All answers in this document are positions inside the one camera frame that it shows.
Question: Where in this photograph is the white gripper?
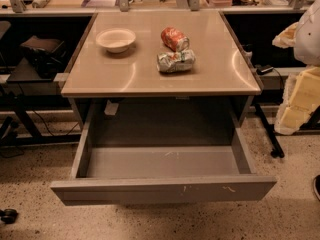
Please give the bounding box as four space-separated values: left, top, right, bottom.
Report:
274 66 320 135

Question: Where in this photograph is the grey top drawer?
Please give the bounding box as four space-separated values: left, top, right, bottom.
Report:
51 108 276 205

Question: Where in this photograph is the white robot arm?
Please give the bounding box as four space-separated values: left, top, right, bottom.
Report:
272 0 320 135

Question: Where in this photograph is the black power adapter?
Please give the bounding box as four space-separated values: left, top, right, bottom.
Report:
256 65 273 75

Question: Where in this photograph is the black desk leg right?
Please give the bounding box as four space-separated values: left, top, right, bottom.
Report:
254 103 284 158

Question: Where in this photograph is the red soda can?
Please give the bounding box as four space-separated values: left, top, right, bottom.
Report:
161 27 189 52

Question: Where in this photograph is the grey cabinet desk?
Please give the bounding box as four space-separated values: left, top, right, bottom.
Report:
61 10 261 145

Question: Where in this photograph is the white bowl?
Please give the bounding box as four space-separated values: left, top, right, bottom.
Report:
96 28 136 53

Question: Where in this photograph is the black chair left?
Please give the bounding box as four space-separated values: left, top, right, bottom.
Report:
7 36 67 83

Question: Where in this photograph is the black caster wheel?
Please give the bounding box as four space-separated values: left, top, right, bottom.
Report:
0 209 18 224

